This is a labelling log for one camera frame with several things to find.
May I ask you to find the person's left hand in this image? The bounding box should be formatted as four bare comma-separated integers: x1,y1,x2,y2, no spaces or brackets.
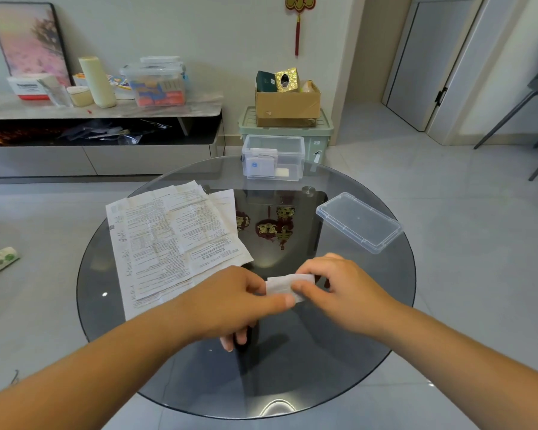
177,266,297,353

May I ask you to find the person's right hand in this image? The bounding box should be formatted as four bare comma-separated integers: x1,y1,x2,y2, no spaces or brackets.
291,253,403,342

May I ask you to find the white paper slip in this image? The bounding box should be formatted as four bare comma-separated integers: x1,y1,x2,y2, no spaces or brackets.
265,273,317,304

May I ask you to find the person's right forearm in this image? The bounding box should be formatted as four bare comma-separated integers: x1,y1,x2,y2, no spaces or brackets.
377,304,538,430

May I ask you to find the person's left forearm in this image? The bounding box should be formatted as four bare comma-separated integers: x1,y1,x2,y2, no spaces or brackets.
0,302,193,430

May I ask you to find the clear plastic lid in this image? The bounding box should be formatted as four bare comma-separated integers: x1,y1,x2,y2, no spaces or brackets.
316,192,404,255

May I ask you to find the white packet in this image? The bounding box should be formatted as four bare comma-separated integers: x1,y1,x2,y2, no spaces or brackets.
245,148,279,179

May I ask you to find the clear plastic container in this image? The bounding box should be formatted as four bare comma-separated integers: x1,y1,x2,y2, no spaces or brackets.
241,134,306,182

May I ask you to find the green storage bin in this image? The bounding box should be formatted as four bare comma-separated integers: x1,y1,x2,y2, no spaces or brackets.
238,106,334,167

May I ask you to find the large white printed leaflet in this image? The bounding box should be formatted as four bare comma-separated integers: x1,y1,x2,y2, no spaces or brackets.
105,196,195,321

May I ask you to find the brown cardboard box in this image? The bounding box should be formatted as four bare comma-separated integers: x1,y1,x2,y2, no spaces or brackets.
255,82,322,128

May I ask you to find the gold tissue box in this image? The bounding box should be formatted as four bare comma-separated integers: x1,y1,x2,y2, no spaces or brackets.
275,67,300,93

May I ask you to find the dark green box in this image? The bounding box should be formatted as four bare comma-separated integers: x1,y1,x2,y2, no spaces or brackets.
256,70,279,93

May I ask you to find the grey media cabinet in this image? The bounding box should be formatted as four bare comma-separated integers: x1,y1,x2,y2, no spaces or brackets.
0,90,226,179

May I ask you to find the pile of clear plastic bags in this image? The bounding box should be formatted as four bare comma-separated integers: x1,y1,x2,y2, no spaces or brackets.
57,120,172,146

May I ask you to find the clear lidded storage box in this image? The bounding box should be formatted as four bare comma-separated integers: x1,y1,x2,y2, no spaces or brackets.
120,56,187,108

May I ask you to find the colourful flat packet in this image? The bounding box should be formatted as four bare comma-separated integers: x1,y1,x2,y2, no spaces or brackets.
73,72,136,101

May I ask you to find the white door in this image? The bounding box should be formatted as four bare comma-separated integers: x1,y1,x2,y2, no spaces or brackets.
382,0,486,133

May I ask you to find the green patterned tissue pack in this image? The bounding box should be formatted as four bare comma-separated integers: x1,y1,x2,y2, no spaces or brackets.
0,246,21,276

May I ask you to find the red hanging ornament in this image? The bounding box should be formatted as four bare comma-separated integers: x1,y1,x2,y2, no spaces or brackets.
285,0,317,57

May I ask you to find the cream cylindrical bottle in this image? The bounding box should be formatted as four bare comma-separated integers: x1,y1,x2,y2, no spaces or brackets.
78,56,117,109

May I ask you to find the cream round cup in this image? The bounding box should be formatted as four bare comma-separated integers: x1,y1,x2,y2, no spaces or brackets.
66,86,95,108

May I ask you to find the clear drinking glass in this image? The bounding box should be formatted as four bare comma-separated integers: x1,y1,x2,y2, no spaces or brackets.
42,76,74,108

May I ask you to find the white and red box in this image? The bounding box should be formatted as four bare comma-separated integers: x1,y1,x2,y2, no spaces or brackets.
6,74,58,102

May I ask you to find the framed pink picture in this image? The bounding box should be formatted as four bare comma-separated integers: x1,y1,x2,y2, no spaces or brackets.
0,1,73,88

